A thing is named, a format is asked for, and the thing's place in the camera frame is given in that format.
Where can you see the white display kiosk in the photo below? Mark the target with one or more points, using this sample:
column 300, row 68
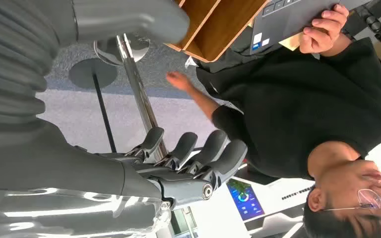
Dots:
column 276, row 193

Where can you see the blue display screen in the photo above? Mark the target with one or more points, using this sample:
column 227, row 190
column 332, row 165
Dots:
column 244, row 200

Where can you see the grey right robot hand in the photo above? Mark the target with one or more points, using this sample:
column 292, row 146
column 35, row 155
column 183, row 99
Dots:
column 62, row 177

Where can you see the thin-frame eyeglasses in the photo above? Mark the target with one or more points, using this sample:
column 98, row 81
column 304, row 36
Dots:
column 364, row 197

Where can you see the black round-base stand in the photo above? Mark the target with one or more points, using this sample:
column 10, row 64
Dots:
column 92, row 74

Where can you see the yellow paper sheet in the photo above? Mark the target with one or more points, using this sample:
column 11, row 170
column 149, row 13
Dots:
column 290, row 42

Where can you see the grey laptop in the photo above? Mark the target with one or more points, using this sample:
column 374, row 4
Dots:
column 282, row 19

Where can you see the black tripod equipment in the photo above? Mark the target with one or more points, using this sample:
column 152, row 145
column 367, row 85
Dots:
column 371, row 21

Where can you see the person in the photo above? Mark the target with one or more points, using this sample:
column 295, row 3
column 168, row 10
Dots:
column 308, row 105

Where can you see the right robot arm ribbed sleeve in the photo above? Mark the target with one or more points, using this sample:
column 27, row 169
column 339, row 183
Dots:
column 9, row 65

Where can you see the small white paper tag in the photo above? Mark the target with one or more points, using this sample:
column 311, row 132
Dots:
column 190, row 62

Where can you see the chrome table stand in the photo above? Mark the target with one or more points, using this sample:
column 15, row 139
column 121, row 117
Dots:
column 138, row 85

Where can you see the wooden desk organizer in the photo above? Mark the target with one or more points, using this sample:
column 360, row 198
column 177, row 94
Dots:
column 210, row 36

